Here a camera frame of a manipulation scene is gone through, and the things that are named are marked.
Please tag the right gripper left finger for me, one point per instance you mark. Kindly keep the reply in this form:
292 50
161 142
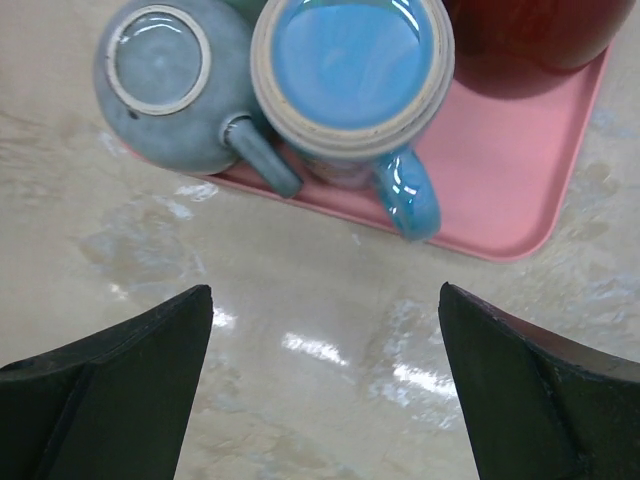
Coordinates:
113 405

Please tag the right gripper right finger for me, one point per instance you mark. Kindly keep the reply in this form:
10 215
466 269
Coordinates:
538 405

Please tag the blue butterfly mug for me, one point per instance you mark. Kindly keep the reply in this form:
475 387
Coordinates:
351 86

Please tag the grey-blue mug front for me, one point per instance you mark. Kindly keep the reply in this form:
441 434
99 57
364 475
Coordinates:
172 79

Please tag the dark red mug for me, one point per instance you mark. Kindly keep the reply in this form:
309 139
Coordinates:
557 35

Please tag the small teal mug left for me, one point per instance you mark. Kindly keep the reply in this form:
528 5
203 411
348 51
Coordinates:
250 10

